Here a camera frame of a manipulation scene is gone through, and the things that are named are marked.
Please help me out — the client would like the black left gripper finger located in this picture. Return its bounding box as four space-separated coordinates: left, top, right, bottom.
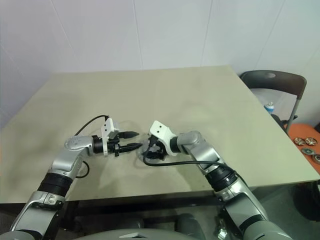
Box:
118 130 140 139
117 142 144 152

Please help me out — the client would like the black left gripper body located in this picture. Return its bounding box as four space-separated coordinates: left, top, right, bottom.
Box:
107 131 121 158

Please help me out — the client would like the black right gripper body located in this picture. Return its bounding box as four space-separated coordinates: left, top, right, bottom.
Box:
151 134 167 161

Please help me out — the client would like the grey round metal disc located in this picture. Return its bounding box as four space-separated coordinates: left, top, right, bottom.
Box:
135 141 151 164

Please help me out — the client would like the grey robot torso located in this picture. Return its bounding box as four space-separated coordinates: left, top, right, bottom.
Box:
82 226 193 240

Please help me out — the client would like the small blue-capped bottle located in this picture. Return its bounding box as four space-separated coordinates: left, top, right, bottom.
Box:
264 101 275 115

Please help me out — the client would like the black folding chair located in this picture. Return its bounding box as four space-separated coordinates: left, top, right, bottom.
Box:
239 70 308 133

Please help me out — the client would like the black waste bin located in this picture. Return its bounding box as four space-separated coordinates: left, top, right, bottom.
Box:
293 179 320 222

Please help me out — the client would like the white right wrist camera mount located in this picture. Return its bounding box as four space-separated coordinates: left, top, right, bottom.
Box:
148 120 179 156

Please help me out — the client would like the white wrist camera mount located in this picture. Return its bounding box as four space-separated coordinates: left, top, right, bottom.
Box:
148 120 179 156
100 117 121 156

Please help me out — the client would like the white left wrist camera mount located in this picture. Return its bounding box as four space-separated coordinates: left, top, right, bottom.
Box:
100 117 121 156

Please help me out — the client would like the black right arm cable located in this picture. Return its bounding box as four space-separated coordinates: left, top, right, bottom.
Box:
142 149 226 168

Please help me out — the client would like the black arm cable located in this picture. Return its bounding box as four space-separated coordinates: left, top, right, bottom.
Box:
75 114 111 179
142 149 226 168

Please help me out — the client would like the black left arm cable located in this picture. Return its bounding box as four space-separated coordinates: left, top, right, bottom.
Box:
75 114 111 179

